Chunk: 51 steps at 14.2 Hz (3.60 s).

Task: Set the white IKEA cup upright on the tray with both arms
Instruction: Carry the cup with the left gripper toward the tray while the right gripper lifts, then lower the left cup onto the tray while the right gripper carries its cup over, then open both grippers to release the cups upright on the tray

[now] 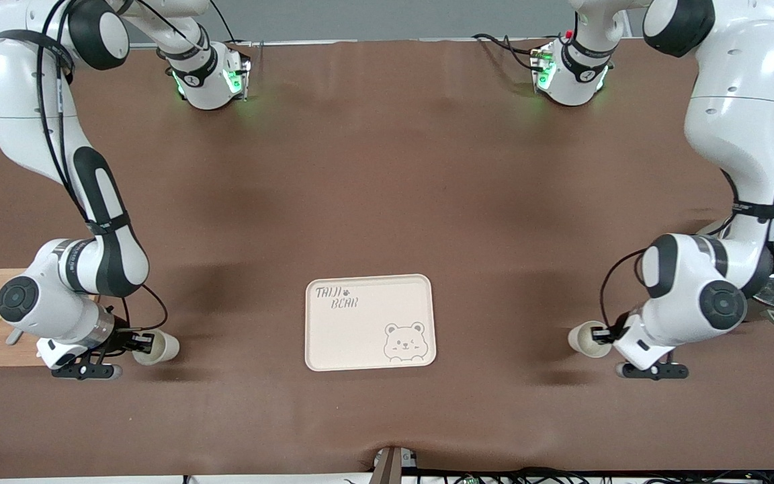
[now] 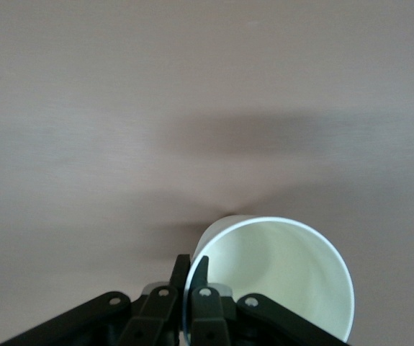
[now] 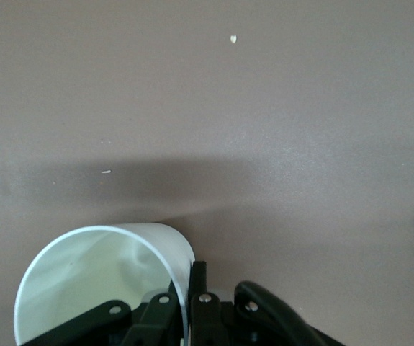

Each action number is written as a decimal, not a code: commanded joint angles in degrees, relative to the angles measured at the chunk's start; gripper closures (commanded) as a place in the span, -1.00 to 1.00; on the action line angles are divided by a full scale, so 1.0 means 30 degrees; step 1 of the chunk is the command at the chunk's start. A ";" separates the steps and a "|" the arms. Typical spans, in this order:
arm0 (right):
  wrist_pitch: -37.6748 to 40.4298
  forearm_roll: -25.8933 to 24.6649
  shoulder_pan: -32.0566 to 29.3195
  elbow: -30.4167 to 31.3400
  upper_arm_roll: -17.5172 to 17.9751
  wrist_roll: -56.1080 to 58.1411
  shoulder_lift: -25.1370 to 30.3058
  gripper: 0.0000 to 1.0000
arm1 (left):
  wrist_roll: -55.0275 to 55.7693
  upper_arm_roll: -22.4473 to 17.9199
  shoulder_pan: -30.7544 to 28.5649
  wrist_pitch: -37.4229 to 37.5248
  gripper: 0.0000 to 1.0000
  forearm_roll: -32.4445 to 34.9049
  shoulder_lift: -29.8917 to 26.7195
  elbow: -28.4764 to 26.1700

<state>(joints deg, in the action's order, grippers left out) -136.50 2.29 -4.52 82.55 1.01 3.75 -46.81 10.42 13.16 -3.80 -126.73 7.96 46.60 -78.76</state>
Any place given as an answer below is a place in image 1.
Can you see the camera mount post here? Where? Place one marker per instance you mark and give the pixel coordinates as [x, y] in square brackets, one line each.
[390, 465]

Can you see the cream tray with bear print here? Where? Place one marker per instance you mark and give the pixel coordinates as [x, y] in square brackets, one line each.
[360, 336]

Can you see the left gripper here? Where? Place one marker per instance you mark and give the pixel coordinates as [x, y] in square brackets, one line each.
[616, 332]

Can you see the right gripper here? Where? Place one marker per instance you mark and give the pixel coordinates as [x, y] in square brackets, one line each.
[123, 340]

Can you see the grey plastic knife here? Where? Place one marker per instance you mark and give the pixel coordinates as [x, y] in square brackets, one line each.
[14, 336]

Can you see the white IKEA cup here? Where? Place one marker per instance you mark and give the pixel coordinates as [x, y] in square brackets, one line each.
[582, 339]
[166, 348]

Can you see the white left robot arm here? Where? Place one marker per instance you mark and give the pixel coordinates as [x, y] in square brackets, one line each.
[729, 81]

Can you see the brown table cover sheet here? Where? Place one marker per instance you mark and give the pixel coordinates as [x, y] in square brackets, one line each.
[387, 202]

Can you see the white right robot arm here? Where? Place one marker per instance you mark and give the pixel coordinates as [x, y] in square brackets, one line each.
[24, 81]

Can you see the aluminium frame rail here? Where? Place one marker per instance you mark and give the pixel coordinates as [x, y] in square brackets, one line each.
[142, 46]

